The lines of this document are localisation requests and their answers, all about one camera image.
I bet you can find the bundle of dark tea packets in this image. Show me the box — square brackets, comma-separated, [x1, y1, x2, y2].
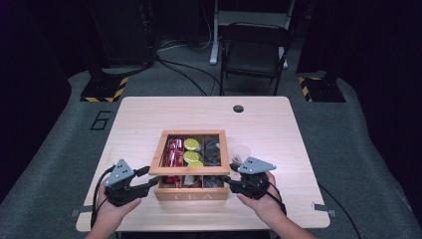
[202, 135, 224, 189]

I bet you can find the person's right hand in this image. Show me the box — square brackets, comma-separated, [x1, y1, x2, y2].
[236, 170, 289, 224]

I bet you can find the right hand-held gripper cable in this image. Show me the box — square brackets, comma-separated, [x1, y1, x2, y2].
[253, 178, 289, 216]

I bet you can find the black floor cables bundle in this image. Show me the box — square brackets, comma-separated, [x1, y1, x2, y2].
[154, 54, 223, 98]

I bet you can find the glass-windowed wooden box lid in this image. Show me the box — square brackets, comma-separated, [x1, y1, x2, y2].
[147, 128, 232, 177]

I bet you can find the pale grey tea packet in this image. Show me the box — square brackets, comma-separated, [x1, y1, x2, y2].
[183, 175, 201, 187]

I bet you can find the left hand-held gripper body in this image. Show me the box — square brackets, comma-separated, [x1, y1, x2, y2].
[104, 158, 151, 208]

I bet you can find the grey metal table bracket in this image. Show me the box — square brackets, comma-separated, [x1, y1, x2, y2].
[70, 204, 96, 219]
[312, 201, 337, 218]

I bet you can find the hazard-striped black stand base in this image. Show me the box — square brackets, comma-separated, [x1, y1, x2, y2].
[79, 73, 129, 104]
[297, 75, 347, 104]

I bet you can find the left hand-held gripper cable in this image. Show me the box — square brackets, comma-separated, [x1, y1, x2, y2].
[90, 164, 116, 231]

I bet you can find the bundle of red sachets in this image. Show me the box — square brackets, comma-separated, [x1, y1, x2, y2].
[162, 137, 185, 185]

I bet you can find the hand-held gripper cable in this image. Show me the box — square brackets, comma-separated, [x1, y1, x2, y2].
[90, 164, 116, 231]
[253, 178, 289, 216]

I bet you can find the clear plastic cup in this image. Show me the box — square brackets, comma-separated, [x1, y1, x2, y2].
[230, 144, 253, 166]

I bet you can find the black equipment cabinet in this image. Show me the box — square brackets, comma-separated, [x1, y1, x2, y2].
[84, 0, 157, 69]

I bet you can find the person's left hand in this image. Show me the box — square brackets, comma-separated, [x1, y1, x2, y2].
[97, 178, 142, 223]

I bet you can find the black folding chair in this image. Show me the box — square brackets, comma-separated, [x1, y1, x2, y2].
[218, 22, 294, 97]

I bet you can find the black floor cable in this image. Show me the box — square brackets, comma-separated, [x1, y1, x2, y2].
[317, 183, 363, 239]

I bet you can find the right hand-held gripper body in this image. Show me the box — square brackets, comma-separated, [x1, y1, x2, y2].
[228, 155, 278, 201]

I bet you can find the wooden tea box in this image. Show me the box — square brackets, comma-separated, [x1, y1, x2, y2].
[153, 132, 231, 202]

